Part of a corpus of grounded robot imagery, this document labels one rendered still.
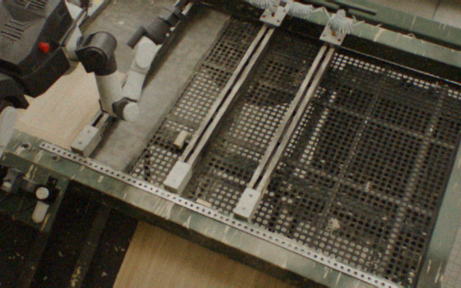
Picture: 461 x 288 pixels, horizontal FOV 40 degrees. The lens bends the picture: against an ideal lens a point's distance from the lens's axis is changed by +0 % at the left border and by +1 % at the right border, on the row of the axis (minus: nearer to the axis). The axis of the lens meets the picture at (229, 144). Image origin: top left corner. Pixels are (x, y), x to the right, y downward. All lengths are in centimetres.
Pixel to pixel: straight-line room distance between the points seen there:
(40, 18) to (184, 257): 111
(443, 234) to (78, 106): 161
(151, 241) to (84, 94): 73
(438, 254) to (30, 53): 162
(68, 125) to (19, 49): 61
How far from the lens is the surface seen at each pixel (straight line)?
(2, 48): 231
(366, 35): 303
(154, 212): 243
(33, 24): 229
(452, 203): 260
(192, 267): 265
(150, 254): 270
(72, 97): 289
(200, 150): 256
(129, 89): 250
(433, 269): 243
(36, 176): 265
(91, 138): 265
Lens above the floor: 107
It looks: 2 degrees up
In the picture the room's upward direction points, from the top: 21 degrees clockwise
